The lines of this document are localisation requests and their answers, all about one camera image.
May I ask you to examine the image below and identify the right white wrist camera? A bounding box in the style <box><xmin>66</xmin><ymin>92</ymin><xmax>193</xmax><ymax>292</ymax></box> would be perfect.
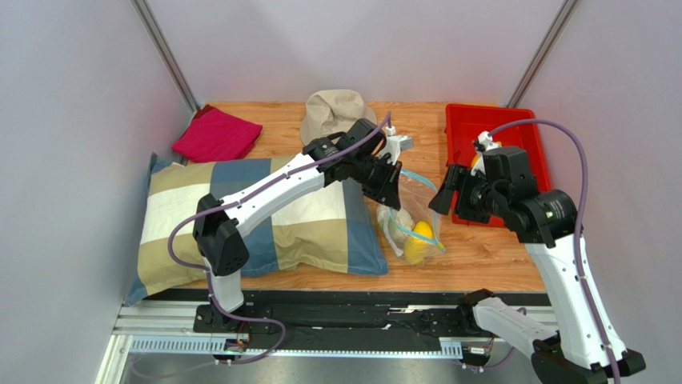
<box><xmin>471</xmin><ymin>131</ymin><xmax>497</xmax><ymax>175</ymax></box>

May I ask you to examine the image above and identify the purple cable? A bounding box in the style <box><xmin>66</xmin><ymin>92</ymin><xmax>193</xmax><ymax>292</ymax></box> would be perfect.
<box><xmin>482</xmin><ymin>118</ymin><xmax>624</xmax><ymax>384</ymax></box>
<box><xmin>166</xmin><ymin>110</ymin><xmax>393</xmax><ymax>366</ymax></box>

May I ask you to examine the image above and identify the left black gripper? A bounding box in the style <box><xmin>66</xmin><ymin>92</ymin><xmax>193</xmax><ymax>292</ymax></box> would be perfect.
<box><xmin>351</xmin><ymin>156</ymin><xmax>403</xmax><ymax>213</ymax></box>

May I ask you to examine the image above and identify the plaid pillow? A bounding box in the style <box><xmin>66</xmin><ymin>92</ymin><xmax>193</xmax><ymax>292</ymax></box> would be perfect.
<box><xmin>123</xmin><ymin>154</ymin><xmax>388</xmax><ymax>306</ymax></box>

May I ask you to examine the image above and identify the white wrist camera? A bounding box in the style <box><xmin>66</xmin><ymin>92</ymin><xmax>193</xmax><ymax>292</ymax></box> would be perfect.
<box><xmin>379</xmin><ymin>126</ymin><xmax>414</xmax><ymax>165</ymax></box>
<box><xmin>471</xmin><ymin>131</ymin><xmax>497</xmax><ymax>175</ymax></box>

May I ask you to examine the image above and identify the red plastic bin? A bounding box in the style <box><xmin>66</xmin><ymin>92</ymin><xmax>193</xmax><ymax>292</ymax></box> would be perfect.
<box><xmin>444</xmin><ymin>103</ymin><xmax>560</xmax><ymax>229</ymax></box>

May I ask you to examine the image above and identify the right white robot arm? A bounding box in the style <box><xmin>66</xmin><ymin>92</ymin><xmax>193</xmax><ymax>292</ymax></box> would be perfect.
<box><xmin>430</xmin><ymin>146</ymin><xmax>646</xmax><ymax>383</ymax></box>

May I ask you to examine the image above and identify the fake white cauliflower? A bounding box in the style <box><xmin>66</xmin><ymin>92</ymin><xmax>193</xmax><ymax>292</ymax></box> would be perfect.
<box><xmin>387</xmin><ymin>208</ymin><xmax>415</xmax><ymax>243</ymax></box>

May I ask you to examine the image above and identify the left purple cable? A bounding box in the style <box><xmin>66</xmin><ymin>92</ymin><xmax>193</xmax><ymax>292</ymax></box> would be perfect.
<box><xmin>166</xmin><ymin>110</ymin><xmax>393</xmax><ymax>366</ymax></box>

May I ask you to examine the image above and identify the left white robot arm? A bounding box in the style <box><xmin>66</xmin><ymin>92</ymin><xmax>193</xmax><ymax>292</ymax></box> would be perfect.
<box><xmin>192</xmin><ymin>118</ymin><xmax>413</xmax><ymax>322</ymax></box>

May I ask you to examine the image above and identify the fake banana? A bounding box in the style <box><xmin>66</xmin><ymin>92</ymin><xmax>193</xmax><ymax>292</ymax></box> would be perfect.
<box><xmin>470</xmin><ymin>141</ymin><xmax>502</xmax><ymax>168</ymax></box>

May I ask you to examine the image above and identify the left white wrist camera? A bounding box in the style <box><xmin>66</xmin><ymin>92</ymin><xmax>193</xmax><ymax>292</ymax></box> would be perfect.
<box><xmin>379</xmin><ymin>126</ymin><xmax>414</xmax><ymax>165</ymax></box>

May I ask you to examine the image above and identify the magenta folded cloth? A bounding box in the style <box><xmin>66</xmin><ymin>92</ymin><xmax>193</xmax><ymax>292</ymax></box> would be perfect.
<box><xmin>171</xmin><ymin>104</ymin><xmax>263</xmax><ymax>163</ymax></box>

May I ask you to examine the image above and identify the clear zip top bag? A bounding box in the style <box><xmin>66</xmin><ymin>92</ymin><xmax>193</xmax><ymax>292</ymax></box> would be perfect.
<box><xmin>376</xmin><ymin>169</ymin><xmax>445</xmax><ymax>268</ymax></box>

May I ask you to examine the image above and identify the beige bucket hat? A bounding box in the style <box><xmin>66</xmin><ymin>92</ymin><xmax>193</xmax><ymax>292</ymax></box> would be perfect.
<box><xmin>299</xmin><ymin>89</ymin><xmax>378</xmax><ymax>145</ymax></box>

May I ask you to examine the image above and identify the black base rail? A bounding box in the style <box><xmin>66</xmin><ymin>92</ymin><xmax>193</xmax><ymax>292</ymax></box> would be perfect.
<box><xmin>183</xmin><ymin>287</ymin><xmax>534</xmax><ymax>354</ymax></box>

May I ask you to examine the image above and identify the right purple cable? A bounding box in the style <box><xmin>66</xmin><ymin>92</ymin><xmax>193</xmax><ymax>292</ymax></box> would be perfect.
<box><xmin>482</xmin><ymin>118</ymin><xmax>624</xmax><ymax>384</ymax></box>

